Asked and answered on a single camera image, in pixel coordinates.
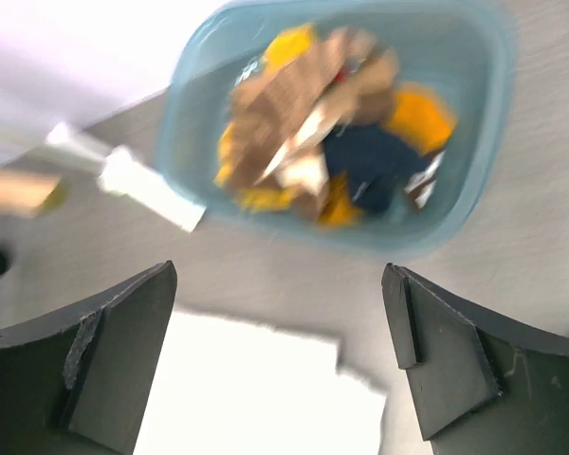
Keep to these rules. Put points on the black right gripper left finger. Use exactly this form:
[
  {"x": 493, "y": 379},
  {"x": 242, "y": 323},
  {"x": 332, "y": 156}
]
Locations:
[{"x": 77, "y": 380}]

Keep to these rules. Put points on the teal plastic basin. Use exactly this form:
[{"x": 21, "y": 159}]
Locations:
[{"x": 464, "y": 50}]

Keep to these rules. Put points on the yellow sock striped cuff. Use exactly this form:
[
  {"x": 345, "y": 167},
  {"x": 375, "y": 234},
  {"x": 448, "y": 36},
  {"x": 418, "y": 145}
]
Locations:
[{"x": 287, "y": 46}]

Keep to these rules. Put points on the white folded towel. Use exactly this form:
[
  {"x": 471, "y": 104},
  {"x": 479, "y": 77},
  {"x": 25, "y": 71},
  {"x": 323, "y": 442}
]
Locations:
[{"x": 224, "y": 386}]

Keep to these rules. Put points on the brown zebra striped sock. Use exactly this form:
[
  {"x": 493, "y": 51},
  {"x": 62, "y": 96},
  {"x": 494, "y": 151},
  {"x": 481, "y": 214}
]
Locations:
[{"x": 349, "y": 69}]

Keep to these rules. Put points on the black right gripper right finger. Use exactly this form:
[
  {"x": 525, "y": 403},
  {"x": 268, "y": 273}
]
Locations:
[{"x": 481, "y": 382}]

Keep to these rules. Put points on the beige striped long sock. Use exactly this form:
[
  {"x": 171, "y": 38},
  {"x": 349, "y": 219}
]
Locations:
[{"x": 30, "y": 195}]

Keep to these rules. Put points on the white drying rack stand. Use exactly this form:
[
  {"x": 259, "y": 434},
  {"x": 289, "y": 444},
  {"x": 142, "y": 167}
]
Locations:
[{"x": 117, "y": 171}]

